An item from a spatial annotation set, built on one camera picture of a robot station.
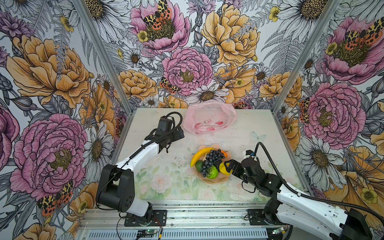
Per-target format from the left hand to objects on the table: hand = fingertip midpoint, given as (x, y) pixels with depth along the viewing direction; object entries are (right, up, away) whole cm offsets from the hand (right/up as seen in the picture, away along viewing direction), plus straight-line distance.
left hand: (176, 137), depth 89 cm
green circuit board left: (-10, -42, -18) cm, 47 cm away
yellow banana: (+13, -9, 0) cm, 16 cm away
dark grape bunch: (+21, -11, -6) cm, 25 cm away
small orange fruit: (+28, -9, 0) cm, 30 cm away
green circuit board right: (+51, -42, -18) cm, 68 cm away
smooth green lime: (+13, -15, -5) cm, 20 cm away
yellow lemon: (+26, -17, -7) cm, 32 cm away
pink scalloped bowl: (+25, -22, -4) cm, 34 cm away
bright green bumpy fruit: (+20, -18, -7) cm, 28 cm away
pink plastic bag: (+20, +13, +27) cm, 36 cm away
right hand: (+29, -16, -8) cm, 35 cm away
